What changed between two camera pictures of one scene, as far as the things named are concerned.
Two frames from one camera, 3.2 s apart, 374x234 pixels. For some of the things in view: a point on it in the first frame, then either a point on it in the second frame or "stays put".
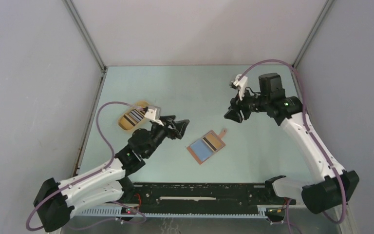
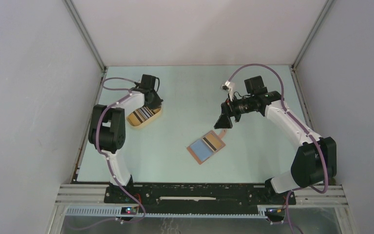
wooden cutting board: (204, 148) stays put
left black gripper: (179, 126) -> (158, 103)
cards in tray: (136, 114) stays put
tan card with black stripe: (212, 142) stays put
